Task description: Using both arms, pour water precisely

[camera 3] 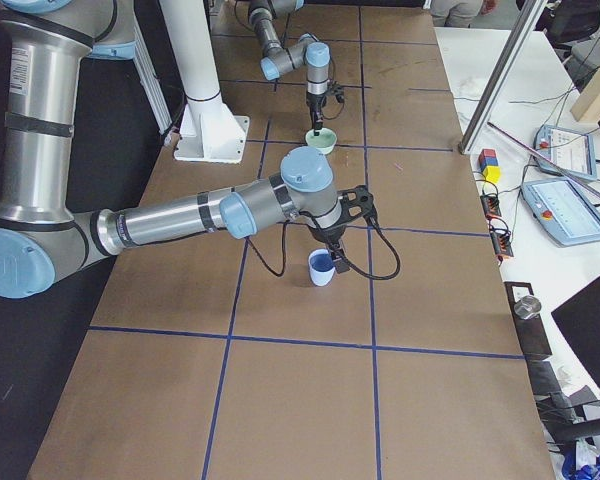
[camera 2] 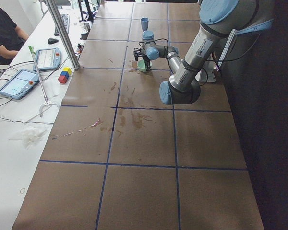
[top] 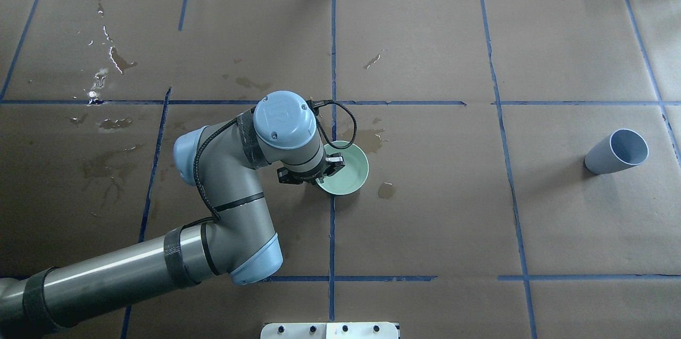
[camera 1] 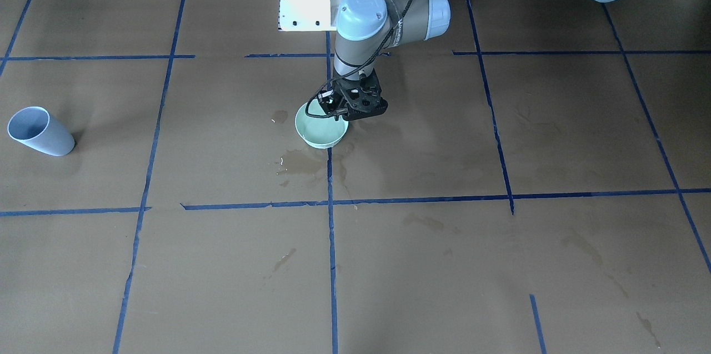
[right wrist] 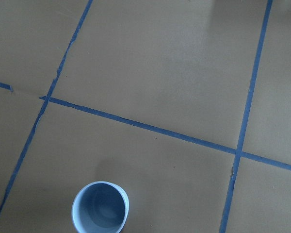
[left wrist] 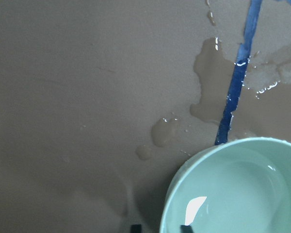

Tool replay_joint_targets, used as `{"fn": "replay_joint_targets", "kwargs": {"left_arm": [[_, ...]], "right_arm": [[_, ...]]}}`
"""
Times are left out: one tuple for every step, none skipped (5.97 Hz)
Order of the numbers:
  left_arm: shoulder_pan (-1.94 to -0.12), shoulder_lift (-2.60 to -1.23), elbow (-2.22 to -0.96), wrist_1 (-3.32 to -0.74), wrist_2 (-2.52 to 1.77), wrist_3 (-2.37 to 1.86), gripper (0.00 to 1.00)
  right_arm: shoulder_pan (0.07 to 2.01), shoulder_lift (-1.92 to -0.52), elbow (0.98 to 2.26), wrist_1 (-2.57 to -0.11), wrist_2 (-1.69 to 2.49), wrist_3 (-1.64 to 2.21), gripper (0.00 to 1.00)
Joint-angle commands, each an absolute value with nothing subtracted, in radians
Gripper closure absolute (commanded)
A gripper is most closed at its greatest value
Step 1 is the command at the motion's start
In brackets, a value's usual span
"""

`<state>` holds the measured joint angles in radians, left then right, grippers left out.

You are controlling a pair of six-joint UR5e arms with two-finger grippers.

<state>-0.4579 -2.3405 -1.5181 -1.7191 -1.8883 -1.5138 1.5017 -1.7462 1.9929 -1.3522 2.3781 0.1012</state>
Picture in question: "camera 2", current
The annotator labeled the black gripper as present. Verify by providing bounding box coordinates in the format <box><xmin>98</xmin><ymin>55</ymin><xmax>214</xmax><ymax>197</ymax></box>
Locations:
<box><xmin>140</xmin><ymin>49</ymin><xmax>151</xmax><ymax>71</ymax></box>

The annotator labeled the mint green ceramic bowl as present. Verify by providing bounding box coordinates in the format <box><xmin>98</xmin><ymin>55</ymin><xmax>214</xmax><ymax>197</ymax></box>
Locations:
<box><xmin>137</xmin><ymin>59</ymin><xmax>150</xmax><ymax>72</ymax></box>

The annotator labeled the light blue plastic cup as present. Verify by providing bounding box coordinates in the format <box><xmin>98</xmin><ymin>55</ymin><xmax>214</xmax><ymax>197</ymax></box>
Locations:
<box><xmin>141</xmin><ymin>17</ymin><xmax>149</xmax><ymax>32</ymax></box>

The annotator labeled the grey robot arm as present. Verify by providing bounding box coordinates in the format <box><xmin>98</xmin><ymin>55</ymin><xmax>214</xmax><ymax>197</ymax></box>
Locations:
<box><xmin>133</xmin><ymin>0</ymin><xmax>275</xmax><ymax>104</ymax></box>

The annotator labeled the small metal cup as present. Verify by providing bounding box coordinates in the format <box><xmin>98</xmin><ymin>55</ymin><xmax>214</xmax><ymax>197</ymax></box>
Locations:
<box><xmin>83</xmin><ymin>23</ymin><xmax>91</xmax><ymax>31</ymax></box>

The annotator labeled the yellow cube block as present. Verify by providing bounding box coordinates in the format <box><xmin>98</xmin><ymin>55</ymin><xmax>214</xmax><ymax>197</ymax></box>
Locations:
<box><xmin>63</xmin><ymin>67</ymin><xmax>72</xmax><ymax>75</ymax></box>

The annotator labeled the blue cube block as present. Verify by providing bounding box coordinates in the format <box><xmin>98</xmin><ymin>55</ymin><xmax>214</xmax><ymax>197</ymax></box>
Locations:
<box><xmin>61</xmin><ymin>71</ymin><xmax>70</xmax><ymax>79</ymax></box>

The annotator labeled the red cube block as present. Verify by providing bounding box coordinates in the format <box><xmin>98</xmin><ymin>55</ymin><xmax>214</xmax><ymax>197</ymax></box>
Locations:
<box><xmin>58</xmin><ymin>75</ymin><xmax>68</xmax><ymax>84</ymax></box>

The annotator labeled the black computer keyboard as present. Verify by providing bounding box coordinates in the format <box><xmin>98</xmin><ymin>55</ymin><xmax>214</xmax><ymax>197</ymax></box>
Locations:
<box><xmin>54</xmin><ymin>13</ymin><xmax>71</xmax><ymax>37</ymax></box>

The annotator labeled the far blue teach pendant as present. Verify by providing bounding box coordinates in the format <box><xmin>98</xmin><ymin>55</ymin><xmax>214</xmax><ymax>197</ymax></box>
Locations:
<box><xmin>36</xmin><ymin>48</ymin><xmax>61</xmax><ymax>71</ymax></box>

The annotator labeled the blue teach pendant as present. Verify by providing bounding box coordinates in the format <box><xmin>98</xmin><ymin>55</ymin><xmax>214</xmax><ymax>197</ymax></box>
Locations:
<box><xmin>36</xmin><ymin>48</ymin><xmax>61</xmax><ymax>71</ymax></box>
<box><xmin>0</xmin><ymin>69</ymin><xmax>39</xmax><ymax>100</ymax></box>

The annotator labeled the black computer mouse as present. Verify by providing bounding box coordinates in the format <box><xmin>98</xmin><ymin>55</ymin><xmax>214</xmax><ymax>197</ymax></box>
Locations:
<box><xmin>48</xmin><ymin>38</ymin><xmax>59</xmax><ymax>45</ymax></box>

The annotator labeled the long silver grabber tool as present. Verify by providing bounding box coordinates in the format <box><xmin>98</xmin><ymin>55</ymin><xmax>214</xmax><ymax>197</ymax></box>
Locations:
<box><xmin>28</xmin><ymin>46</ymin><xmax>60</xmax><ymax>117</ymax></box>

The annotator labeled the near blue teach pendant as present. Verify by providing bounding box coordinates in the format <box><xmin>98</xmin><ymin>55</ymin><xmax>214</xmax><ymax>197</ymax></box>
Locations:
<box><xmin>0</xmin><ymin>69</ymin><xmax>39</xmax><ymax>100</ymax></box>

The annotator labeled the crumpled white tissue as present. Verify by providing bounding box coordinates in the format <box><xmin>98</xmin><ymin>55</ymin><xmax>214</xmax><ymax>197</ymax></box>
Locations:
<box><xmin>8</xmin><ymin>126</ymin><xmax>48</xmax><ymax>149</ymax></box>

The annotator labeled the person in black shirt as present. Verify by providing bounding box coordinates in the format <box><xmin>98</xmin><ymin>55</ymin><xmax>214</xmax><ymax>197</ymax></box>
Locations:
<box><xmin>0</xmin><ymin>7</ymin><xmax>29</xmax><ymax>64</ymax></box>

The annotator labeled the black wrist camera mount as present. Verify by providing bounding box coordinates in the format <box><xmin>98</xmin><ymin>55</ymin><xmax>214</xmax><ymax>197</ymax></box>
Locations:
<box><xmin>133</xmin><ymin>48</ymin><xmax>142</xmax><ymax>62</ymax></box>

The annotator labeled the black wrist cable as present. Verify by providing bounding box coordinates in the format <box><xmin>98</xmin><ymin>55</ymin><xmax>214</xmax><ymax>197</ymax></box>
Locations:
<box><xmin>138</xmin><ymin>38</ymin><xmax>170</xmax><ymax>52</ymax></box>

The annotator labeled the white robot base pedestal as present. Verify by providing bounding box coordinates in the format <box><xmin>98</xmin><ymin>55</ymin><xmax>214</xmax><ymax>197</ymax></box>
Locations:
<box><xmin>196</xmin><ymin>30</ymin><xmax>236</xmax><ymax>82</ymax></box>

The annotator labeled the aluminium frame post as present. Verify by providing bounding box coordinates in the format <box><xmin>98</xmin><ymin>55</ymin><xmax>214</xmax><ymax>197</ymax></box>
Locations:
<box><xmin>45</xmin><ymin>0</ymin><xmax>80</xmax><ymax>70</ymax></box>

